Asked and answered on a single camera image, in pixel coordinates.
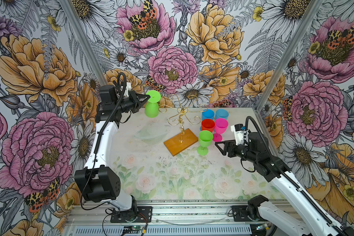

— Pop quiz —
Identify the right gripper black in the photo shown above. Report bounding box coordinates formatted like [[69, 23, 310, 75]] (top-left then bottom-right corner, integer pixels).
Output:
[[215, 141, 258, 163]]

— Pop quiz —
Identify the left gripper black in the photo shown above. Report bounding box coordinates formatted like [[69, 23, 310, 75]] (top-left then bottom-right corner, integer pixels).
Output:
[[116, 89, 151, 113]]

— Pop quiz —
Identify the green wine glass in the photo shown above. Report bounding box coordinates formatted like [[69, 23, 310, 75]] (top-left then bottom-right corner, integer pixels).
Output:
[[197, 130, 213, 156], [145, 90, 161, 118]]

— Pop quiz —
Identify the pink wine glass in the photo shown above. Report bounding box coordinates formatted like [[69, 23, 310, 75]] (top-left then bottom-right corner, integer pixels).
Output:
[[213, 118, 229, 142]]

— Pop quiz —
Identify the red wine glass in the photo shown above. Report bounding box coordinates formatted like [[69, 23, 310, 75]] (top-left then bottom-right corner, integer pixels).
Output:
[[201, 119, 215, 133]]

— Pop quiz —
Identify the blue wine glass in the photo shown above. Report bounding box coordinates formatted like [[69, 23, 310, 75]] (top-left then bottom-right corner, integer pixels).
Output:
[[215, 109, 229, 120], [202, 109, 215, 120]]

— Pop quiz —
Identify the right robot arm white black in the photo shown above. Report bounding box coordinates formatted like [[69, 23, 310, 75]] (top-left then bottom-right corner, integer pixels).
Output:
[[215, 137, 354, 236]]

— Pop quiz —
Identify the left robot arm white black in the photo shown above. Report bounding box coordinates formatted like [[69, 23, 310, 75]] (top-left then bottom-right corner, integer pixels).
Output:
[[74, 83, 150, 212]]

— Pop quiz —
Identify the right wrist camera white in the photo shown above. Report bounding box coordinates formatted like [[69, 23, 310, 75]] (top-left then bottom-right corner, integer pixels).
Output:
[[231, 124, 249, 146]]

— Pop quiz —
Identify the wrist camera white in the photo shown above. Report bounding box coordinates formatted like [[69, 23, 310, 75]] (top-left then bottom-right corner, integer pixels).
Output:
[[231, 124, 249, 146], [125, 82, 132, 94]]

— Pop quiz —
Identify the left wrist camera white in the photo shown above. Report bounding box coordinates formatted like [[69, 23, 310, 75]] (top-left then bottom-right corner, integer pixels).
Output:
[[125, 82, 132, 94]]

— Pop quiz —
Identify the gold wire rack wooden base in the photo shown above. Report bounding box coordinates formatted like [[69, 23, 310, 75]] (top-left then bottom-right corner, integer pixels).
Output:
[[159, 94, 207, 156]]

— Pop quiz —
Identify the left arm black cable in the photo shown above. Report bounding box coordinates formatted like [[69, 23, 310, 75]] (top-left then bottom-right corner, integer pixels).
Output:
[[80, 72, 127, 210]]

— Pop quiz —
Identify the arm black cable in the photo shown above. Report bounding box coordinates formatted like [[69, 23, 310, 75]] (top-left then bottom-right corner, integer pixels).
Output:
[[245, 115, 349, 236], [80, 72, 127, 210]]

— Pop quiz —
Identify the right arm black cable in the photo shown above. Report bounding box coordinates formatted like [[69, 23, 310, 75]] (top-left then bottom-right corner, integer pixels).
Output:
[[245, 115, 349, 236]]

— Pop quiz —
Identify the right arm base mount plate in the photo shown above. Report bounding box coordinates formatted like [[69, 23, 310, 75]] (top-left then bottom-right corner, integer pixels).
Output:
[[231, 205, 253, 222]]

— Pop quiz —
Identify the left aluminium frame post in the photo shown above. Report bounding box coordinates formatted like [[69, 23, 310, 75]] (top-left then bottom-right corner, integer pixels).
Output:
[[61, 1, 108, 86]]

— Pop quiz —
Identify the aluminium frame post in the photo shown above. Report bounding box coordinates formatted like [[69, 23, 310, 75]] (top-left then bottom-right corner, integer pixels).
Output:
[[61, 1, 108, 86], [254, 0, 323, 112]]

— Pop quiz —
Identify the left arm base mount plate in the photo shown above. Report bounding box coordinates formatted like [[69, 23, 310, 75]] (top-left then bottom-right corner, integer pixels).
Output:
[[110, 206, 153, 223]]

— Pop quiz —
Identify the aluminium front rail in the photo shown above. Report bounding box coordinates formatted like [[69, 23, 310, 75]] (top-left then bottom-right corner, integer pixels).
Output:
[[63, 200, 282, 236]]

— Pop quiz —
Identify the right aluminium frame post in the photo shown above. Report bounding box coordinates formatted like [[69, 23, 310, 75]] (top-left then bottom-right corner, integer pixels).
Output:
[[254, 0, 323, 112]]

